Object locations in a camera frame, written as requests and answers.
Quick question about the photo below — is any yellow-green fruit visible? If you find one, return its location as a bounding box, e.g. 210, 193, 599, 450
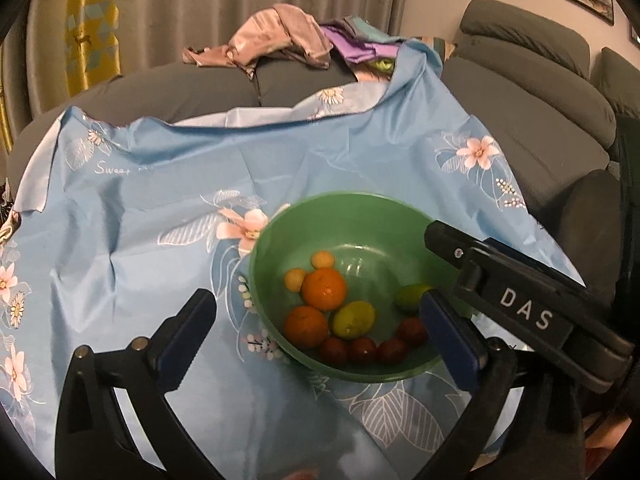
332, 301, 376, 339

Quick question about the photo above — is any red cherry tomato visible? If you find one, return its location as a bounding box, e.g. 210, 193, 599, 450
320, 337, 350, 365
396, 317, 429, 347
377, 338, 408, 365
348, 337, 378, 366

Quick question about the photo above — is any purple garment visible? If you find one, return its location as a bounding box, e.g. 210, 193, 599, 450
320, 16, 402, 64

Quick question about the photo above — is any orange mandarin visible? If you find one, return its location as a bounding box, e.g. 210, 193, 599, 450
284, 306, 329, 350
301, 267, 348, 311

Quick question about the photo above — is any light blue floral cloth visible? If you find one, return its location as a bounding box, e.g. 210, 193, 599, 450
0, 40, 586, 480

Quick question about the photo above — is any dark patterned cloth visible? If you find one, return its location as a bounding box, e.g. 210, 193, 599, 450
0, 180, 23, 243

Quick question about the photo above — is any yellow patterned curtain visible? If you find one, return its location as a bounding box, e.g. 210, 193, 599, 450
64, 0, 124, 97

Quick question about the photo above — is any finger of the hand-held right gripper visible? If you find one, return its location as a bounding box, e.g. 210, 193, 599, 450
486, 238, 587, 293
423, 220, 489, 272

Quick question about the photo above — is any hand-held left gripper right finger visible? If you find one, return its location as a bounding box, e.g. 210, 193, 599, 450
419, 290, 587, 480

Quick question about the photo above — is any pink satin garment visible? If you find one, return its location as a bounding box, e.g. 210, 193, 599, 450
182, 4, 334, 79

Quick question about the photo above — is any green lime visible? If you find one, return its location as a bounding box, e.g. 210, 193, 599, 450
393, 283, 435, 313

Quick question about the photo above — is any green plastic bowl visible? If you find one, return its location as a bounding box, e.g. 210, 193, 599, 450
248, 191, 476, 384

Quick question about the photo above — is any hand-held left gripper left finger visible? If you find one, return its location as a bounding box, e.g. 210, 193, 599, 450
54, 287, 221, 480

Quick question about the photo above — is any grey sofa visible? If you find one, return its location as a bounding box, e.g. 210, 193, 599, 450
5, 0, 640, 221

